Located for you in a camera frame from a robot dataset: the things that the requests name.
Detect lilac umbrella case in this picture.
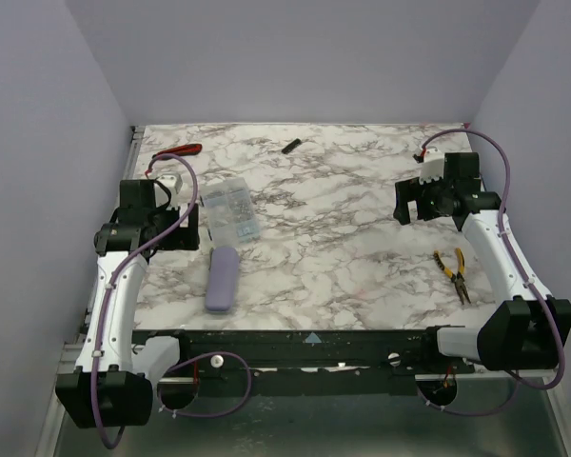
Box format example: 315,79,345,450
205,246,240,313

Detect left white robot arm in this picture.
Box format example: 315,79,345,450
55,175,200,428

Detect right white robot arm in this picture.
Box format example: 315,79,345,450
393,148,571,371

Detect clear plastic screw box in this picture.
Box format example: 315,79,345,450
201,178,261,248

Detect red black utility knife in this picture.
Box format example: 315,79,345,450
152,143,203,160

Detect small black stick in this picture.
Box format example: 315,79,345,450
282,138,302,154

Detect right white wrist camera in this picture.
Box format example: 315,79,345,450
413,147,444,185

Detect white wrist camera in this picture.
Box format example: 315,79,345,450
413,147,444,185
154,174,182,209

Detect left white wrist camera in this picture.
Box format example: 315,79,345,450
154,174,182,209

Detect yellow handled pliers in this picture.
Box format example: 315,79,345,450
433,248,471,305

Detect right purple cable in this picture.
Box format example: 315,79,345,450
416,128,568,416

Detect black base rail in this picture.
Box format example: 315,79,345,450
160,329,474,398

